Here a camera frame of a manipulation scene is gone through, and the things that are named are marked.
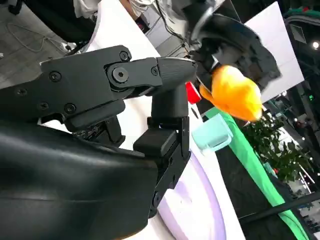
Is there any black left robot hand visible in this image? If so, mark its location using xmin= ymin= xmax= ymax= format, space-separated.
xmin=187 ymin=13 xmax=263 ymax=88

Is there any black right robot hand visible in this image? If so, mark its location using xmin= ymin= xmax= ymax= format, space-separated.
xmin=0 ymin=44 xmax=198 ymax=240

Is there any orange toy bread roll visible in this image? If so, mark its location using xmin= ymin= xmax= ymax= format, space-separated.
xmin=199 ymin=64 xmax=264 ymax=123

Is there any black office chair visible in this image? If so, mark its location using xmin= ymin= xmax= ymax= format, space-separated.
xmin=258 ymin=37 xmax=281 ymax=86

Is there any grey equipment box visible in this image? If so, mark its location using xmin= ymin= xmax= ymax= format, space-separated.
xmin=146 ymin=23 xmax=190 ymax=59

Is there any red block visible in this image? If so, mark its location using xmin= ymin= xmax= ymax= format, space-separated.
xmin=185 ymin=82 xmax=202 ymax=104

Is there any dark booth structure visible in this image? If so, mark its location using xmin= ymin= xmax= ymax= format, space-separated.
xmin=283 ymin=7 xmax=320 ymax=101

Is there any pale green mug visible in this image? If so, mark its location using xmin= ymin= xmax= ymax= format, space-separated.
xmin=191 ymin=113 xmax=234 ymax=153

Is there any green leafy plant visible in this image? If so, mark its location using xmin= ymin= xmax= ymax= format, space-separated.
xmin=243 ymin=117 xmax=313 ymax=183

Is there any lilac plate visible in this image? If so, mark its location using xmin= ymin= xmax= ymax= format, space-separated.
xmin=157 ymin=149 xmax=227 ymax=240

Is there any green cloth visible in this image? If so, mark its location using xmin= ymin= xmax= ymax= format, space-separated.
xmin=202 ymin=109 xmax=311 ymax=240

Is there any black textured cloth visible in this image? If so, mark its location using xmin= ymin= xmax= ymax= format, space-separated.
xmin=216 ymin=144 xmax=293 ymax=240

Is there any black floor stand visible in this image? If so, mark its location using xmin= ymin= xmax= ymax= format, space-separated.
xmin=21 ymin=0 xmax=97 ymax=43

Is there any black barrier pole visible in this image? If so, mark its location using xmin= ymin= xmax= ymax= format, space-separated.
xmin=238 ymin=194 xmax=320 ymax=222

